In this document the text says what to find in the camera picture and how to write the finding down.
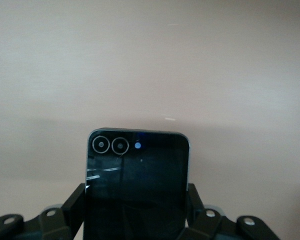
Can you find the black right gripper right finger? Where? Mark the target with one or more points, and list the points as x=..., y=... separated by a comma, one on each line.
x=215, y=225

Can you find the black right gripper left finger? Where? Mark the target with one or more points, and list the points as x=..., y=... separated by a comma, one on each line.
x=52, y=220

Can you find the dark flip phone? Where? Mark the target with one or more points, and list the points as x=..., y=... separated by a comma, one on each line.
x=140, y=187

